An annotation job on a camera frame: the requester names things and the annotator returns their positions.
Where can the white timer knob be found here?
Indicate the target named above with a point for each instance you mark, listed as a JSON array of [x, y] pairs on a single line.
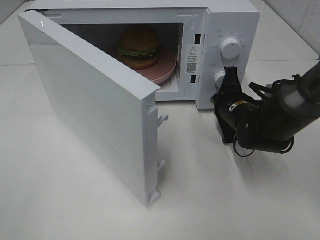
[[219, 78]]

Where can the round door release button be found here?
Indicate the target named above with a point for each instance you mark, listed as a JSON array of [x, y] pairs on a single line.
[[213, 99]]

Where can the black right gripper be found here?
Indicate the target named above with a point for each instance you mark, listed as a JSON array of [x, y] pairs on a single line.
[[230, 104]]

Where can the burger with lettuce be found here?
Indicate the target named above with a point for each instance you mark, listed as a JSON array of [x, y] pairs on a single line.
[[137, 46]]

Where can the pink round plate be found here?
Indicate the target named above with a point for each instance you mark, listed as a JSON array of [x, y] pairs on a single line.
[[163, 69]]

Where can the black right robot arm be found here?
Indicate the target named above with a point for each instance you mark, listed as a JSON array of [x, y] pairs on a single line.
[[270, 123]]

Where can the white microwave door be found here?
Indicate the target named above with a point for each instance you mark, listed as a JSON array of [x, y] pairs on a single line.
[[109, 106]]

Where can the white microwave oven body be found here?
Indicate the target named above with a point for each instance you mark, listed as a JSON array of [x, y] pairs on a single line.
[[192, 29]]

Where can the upper white power knob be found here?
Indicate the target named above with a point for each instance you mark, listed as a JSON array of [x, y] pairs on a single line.
[[230, 47]]

